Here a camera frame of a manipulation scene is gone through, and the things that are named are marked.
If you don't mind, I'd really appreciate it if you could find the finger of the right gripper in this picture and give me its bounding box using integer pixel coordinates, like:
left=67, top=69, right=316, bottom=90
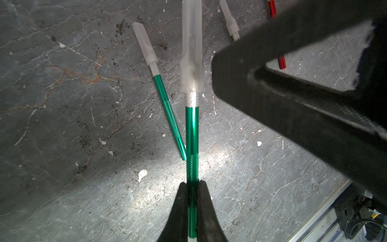
left=212, top=1, right=387, bottom=202

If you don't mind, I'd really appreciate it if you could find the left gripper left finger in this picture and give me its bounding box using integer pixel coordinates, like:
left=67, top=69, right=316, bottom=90
left=157, top=182, right=188, bottom=242

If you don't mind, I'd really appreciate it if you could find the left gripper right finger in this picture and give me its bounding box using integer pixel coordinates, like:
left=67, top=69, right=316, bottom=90
left=197, top=180, right=228, bottom=242

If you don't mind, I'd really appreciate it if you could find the green carving knife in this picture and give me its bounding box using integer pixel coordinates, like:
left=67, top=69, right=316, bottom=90
left=180, top=1, right=204, bottom=239
left=132, top=22, right=186, bottom=161

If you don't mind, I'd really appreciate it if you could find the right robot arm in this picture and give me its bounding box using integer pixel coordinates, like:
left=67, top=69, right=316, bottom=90
left=212, top=1, right=387, bottom=239

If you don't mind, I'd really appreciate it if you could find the red carving knife right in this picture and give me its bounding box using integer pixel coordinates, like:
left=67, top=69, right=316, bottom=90
left=267, top=0, right=287, bottom=70

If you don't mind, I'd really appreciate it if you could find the blue carving knife right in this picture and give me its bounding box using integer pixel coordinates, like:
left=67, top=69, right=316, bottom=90
left=220, top=0, right=240, bottom=41

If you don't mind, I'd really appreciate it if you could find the aluminium mounting rail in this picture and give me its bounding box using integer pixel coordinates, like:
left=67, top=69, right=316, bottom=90
left=285, top=181, right=387, bottom=242

